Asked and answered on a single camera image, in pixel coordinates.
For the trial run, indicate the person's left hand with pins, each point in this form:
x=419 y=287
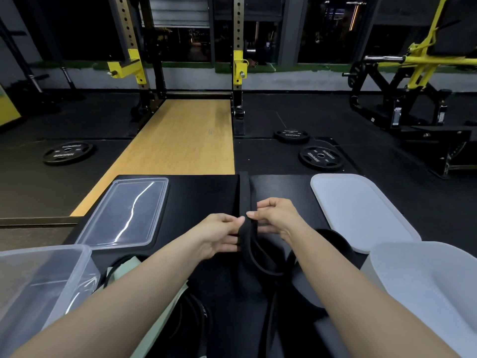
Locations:
x=218 y=236

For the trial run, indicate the person's right hand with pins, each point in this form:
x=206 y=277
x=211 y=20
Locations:
x=285 y=218

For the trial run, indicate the tangle of black resistance bands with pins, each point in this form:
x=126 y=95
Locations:
x=305 y=290

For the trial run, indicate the thin black resistance band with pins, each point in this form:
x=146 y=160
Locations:
x=203 y=316

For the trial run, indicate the light green resistance band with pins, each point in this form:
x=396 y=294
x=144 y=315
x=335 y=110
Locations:
x=125 y=266
x=160 y=331

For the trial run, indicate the white plastic bin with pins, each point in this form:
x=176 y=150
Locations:
x=428 y=287

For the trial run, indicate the clear plastic container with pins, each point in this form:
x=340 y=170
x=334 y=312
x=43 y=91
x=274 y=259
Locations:
x=33 y=279

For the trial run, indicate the person's right forearm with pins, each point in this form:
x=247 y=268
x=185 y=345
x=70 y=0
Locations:
x=361 y=302

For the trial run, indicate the person's left forearm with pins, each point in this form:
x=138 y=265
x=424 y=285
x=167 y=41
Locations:
x=123 y=302

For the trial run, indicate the black plyo platform red side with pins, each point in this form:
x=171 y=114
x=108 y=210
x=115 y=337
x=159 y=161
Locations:
x=201 y=197

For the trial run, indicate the black weight plate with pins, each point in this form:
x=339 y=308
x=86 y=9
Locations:
x=291 y=136
x=68 y=153
x=321 y=158

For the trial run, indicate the white plastic lid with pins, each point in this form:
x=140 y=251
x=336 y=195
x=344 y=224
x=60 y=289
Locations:
x=357 y=208

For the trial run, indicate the clear plastic lid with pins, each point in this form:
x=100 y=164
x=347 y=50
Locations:
x=126 y=212

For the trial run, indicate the wooden lifting platform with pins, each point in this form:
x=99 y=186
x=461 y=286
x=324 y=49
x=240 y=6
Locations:
x=179 y=137

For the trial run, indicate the yellow black exercise machine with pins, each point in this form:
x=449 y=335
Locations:
x=410 y=81

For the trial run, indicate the yellow black squat rack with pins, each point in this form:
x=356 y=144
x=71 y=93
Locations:
x=238 y=33

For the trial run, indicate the black upright bar holder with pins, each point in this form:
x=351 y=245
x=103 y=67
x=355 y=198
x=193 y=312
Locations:
x=69 y=80

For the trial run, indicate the grey window blind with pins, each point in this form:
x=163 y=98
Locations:
x=179 y=11

